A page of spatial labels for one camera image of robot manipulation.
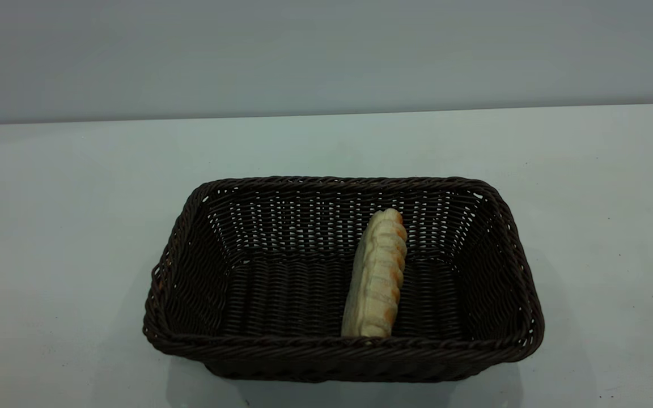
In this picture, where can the long ridged bread roll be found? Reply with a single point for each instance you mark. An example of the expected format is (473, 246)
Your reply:
(376, 277)

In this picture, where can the dark brown woven basket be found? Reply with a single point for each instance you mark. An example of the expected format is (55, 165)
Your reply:
(281, 294)

